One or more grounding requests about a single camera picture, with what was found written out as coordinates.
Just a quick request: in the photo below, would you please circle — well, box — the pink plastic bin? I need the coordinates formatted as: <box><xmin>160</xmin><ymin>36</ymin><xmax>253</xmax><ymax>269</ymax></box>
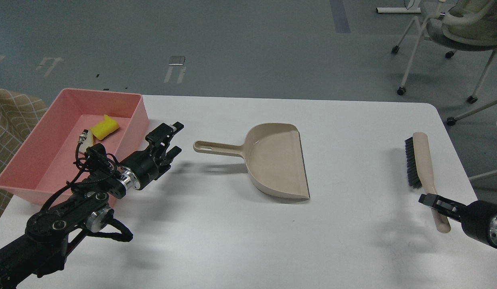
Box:
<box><xmin>0</xmin><ymin>88</ymin><xmax>149</xmax><ymax>205</ymax></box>

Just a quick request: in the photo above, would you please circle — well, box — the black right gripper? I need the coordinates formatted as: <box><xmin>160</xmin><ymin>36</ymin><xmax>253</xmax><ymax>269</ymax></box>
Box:
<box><xmin>418</xmin><ymin>193</ymin><xmax>497</xmax><ymax>243</ymax></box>

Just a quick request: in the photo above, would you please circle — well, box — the beige checkered cloth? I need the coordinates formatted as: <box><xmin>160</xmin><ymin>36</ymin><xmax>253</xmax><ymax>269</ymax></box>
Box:
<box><xmin>0</xmin><ymin>86</ymin><xmax>47</xmax><ymax>230</ymax></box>

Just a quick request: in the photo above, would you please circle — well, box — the white office chair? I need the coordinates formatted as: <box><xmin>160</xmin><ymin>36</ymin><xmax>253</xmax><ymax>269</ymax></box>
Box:
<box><xmin>391</xmin><ymin>0</ymin><xmax>497</xmax><ymax>104</ymax></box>

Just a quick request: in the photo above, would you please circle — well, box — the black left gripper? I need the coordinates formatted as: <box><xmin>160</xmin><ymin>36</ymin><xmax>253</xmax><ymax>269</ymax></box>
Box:
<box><xmin>120</xmin><ymin>122</ymin><xmax>184</xmax><ymax>191</ymax></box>

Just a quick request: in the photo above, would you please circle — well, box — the yellow sponge piece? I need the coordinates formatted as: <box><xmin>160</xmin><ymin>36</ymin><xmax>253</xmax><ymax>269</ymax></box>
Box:
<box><xmin>90</xmin><ymin>114</ymin><xmax>120</xmax><ymax>141</ymax></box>

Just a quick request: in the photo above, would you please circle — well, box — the beige plastic dustpan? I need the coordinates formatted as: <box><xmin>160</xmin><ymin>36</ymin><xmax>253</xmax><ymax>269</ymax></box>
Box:
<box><xmin>193</xmin><ymin>123</ymin><xmax>310</xmax><ymax>201</ymax></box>

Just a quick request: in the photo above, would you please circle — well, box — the silver floor plate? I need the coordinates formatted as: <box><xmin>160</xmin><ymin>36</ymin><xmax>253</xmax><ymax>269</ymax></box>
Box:
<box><xmin>168</xmin><ymin>55</ymin><xmax>186</xmax><ymax>66</ymax></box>

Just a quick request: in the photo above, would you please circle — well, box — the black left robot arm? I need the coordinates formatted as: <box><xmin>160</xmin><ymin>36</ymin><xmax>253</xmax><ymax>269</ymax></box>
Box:
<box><xmin>0</xmin><ymin>122</ymin><xmax>184</xmax><ymax>289</ymax></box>

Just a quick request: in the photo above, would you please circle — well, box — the beige brush with black bristles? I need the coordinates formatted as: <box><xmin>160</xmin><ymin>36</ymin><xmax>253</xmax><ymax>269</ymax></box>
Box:
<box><xmin>405</xmin><ymin>132</ymin><xmax>451</xmax><ymax>234</ymax></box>

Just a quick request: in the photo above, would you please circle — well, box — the white bread slice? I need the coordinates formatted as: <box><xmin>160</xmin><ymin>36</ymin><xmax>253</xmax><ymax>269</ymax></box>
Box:
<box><xmin>79</xmin><ymin>135</ymin><xmax>95</xmax><ymax>154</ymax></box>

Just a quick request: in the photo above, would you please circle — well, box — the white table base bar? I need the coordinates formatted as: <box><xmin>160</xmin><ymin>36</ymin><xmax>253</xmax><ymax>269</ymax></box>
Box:
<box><xmin>375</xmin><ymin>7</ymin><xmax>421</xmax><ymax>14</ymax></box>

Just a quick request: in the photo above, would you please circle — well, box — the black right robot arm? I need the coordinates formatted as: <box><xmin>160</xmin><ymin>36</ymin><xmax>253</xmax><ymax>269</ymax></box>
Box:
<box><xmin>418</xmin><ymin>185</ymin><xmax>497</xmax><ymax>249</ymax></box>

